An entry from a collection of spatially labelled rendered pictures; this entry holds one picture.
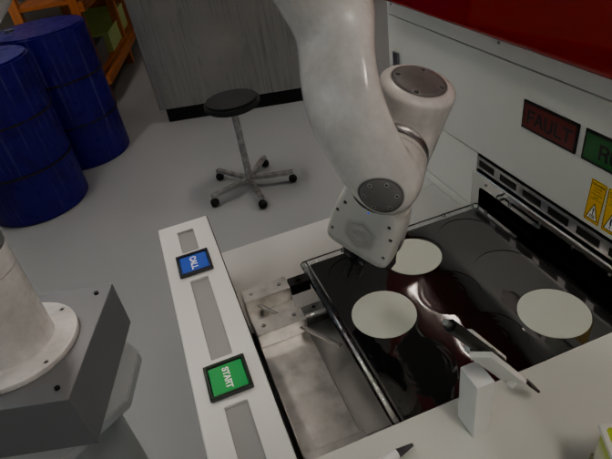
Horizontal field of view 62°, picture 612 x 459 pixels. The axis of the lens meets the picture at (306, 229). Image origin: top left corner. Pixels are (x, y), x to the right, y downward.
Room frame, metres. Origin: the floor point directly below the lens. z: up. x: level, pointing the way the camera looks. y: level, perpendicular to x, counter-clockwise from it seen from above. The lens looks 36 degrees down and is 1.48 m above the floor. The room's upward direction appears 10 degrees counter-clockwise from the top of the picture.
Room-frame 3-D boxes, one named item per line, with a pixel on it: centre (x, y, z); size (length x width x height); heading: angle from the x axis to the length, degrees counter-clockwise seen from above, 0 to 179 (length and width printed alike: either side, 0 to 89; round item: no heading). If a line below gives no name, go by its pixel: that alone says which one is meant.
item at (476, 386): (0.32, -0.16, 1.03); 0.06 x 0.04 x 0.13; 104
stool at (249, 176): (2.57, 0.24, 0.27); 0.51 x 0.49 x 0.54; 177
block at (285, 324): (0.58, 0.07, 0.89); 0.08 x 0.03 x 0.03; 104
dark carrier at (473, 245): (0.58, -0.21, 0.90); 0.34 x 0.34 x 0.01; 14
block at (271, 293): (0.65, 0.09, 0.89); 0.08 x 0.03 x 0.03; 104
